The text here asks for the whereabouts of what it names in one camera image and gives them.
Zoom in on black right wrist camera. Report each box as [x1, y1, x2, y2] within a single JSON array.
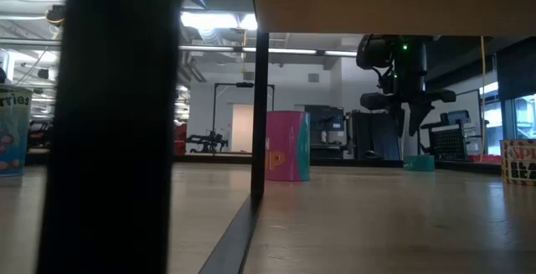
[[356, 34, 399, 70]]

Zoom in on wooden shelf board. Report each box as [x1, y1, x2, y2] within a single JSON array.
[[249, 0, 536, 37]]

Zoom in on black aluminium table frame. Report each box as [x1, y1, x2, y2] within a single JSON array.
[[24, 150, 503, 177]]

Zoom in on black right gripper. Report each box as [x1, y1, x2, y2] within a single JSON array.
[[360, 34, 457, 139]]

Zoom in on window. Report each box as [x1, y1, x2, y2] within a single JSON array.
[[501, 93, 536, 141]]

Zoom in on yellow black beans can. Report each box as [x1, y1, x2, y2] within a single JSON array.
[[500, 138, 536, 187]]

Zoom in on dark window blind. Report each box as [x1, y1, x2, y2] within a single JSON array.
[[496, 34, 536, 101]]

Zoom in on dark background desk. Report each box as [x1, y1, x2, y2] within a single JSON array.
[[310, 142, 351, 161]]

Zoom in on whiteboard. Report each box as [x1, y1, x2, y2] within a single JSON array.
[[435, 89, 482, 158]]

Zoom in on red bins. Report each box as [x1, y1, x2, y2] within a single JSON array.
[[467, 154, 503, 165]]

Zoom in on black curtain panel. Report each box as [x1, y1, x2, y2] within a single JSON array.
[[350, 110, 402, 161]]

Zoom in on black pegboard stand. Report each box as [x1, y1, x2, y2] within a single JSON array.
[[420, 110, 482, 162]]

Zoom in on black ceiling-hung device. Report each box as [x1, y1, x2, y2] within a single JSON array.
[[44, 4, 67, 27]]

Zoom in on yellow hanging cable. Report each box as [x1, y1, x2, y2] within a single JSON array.
[[241, 29, 248, 74]]

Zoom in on dark monitor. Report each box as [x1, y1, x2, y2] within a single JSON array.
[[304, 105, 345, 132]]

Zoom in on short teal can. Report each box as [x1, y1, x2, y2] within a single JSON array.
[[403, 154, 436, 173]]

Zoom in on white door panel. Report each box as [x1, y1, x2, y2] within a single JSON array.
[[230, 104, 255, 153]]

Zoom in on blue berries label can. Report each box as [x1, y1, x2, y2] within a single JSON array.
[[0, 83, 34, 178]]

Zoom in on bright ceiling light panel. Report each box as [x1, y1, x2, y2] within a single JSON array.
[[180, 12, 259, 31]]

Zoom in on long ceiling light tube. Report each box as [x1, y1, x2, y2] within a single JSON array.
[[179, 45, 359, 57]]

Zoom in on black background robot arms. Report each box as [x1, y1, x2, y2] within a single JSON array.
[[186, 131, 229, 154]]

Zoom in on pink and teal can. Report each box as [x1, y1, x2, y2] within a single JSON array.
[[267, 110, 312, 182]]

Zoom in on red background object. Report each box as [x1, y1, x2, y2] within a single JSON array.
[[174, 122, 188, 157]]

